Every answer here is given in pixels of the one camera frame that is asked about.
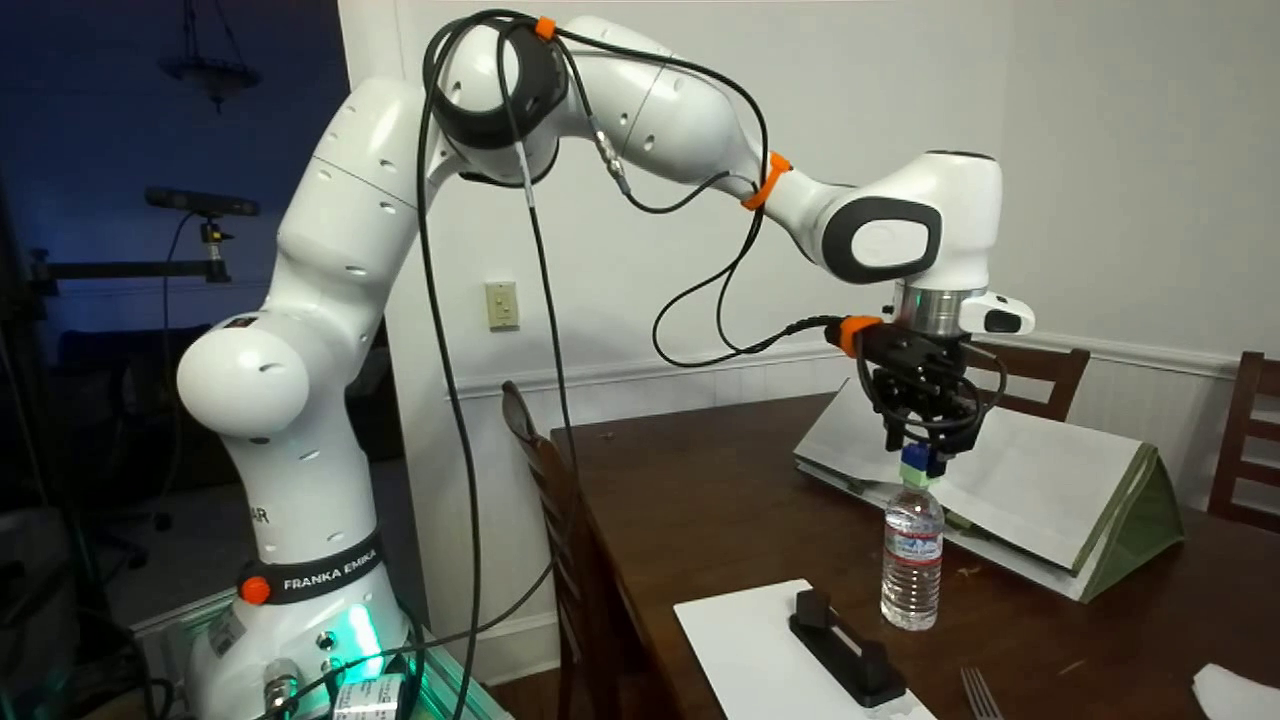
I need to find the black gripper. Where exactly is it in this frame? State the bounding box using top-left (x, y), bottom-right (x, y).
top-left (862, 321), bottom-right (1003, 475)

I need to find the clear plastic water bottle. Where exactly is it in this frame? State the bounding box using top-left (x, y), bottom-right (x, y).
top-left (876, 475), bottom-right (950, 636)

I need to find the open white green binder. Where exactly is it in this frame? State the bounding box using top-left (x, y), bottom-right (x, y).
top-left (794, 377), bottom-right (1189, 607)

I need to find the dark wooden dining chair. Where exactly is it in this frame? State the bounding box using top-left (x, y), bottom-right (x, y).
top-left (961, 337), bottom-right (1096, 423)
top-left (497, 377), bottom-right (633, 720)
top-left (1203, 346), bottom-right (1280, 537)

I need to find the black stapler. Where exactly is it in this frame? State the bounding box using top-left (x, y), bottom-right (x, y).
top-left (786, 586), bottom-right (911, 711)

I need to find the grey metal ruler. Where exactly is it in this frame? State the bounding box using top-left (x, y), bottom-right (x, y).
top-left (958, 658), bottom-right (1013, 720)

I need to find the white rectangular board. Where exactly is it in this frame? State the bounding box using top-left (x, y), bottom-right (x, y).
top-left (671, 577), bottom-right (937, 720)

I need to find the white paper napkin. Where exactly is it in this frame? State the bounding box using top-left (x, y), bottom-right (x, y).
top-left (1189, 658), bottom-right (1280, 720)

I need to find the white robot mounting platform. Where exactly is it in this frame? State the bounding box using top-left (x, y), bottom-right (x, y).
top-left (125, 582), bottom-right (518, 720)

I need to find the black gripper loop cable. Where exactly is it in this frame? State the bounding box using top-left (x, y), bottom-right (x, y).
top-left (534, 17), bottom-right (858, 373)

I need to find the thin black cable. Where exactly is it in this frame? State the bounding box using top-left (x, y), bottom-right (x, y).
top-left (513, 135), bottom-right (586, 483)

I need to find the beige light switch plate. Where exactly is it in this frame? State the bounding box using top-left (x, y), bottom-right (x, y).
top-left (479, 276), bottom-right (525, 337)

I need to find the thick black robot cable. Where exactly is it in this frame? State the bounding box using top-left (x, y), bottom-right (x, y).
top-left (413, 8), bottom-right (492, 720)

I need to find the black stereo camera bar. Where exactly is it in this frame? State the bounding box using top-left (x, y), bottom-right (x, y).
top-left (142, 183), bottom-right (264, 221)

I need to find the black camera stand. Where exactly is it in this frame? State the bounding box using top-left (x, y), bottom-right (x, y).
top-left (25, 215), bottom-right (236, 291)

